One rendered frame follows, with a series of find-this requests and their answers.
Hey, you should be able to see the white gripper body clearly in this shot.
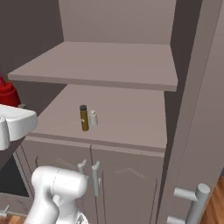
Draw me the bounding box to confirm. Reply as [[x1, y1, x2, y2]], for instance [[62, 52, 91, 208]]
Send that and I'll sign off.
[[0, 103, 39, 143]]

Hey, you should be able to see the red ketchup bottle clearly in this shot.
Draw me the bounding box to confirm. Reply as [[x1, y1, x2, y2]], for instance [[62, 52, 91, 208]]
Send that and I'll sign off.
[[0, 76, 22, 108]]

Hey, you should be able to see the brown turmeric bottle black cap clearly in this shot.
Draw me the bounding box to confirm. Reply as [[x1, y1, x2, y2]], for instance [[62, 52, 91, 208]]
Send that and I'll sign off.
[[79, 104, 89, 132]]

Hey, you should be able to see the white shaker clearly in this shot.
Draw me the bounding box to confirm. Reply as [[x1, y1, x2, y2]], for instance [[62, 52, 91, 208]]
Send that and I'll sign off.
[[88, 109, 99, 127]]

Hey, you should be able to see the taupe cabinet shelf board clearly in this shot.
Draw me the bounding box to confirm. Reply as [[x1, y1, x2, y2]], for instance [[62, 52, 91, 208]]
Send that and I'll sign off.
[[7, 40, 179, 93]]

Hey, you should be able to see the taupe open cabinet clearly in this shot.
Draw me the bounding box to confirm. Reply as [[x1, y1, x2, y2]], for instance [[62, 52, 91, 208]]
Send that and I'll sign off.
[[0, 0, 205, 158]]

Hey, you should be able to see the taupe tall cabinet door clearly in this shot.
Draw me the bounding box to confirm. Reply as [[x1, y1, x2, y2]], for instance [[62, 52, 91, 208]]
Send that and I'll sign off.
[[157, 0, 224, 224]]

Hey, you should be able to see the taupe base cupboard door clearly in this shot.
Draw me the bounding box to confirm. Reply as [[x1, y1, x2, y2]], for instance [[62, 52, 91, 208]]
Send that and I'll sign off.
[[90, 143, 166, 224], [20, 136, 99, 224]]

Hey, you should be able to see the black oven front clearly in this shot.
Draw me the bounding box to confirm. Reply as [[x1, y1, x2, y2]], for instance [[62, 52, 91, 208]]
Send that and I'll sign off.
[[0, 147, 35, 207]]

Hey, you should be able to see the grey cupboard handle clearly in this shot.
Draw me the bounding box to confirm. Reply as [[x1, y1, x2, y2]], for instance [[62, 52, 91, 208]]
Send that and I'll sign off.
[[76, 158, 88, 178], [90, 160, 102, 198]]

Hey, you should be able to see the small grey handle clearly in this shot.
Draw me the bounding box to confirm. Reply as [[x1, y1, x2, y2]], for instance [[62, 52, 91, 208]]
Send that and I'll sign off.
[[0, 205, 11, 219]]

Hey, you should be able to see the grey bar handle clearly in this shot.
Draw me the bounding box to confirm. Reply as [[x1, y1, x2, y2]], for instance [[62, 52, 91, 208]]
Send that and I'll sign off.
[[165, 182, 211, 224]]

